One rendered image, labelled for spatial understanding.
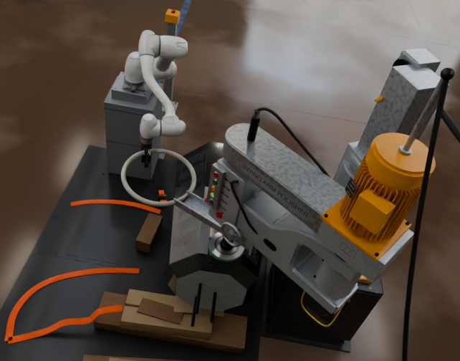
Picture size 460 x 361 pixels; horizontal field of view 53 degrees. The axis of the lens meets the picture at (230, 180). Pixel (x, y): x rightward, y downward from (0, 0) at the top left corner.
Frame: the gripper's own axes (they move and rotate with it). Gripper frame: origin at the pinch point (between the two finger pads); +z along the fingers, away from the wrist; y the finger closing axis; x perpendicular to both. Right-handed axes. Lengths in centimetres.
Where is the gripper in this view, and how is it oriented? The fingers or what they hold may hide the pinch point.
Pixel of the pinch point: (145, 161)
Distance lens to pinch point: 326.8
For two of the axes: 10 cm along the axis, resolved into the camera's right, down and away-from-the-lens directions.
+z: -2.0, 6.5, 7.3
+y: 4.8, 7.1, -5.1
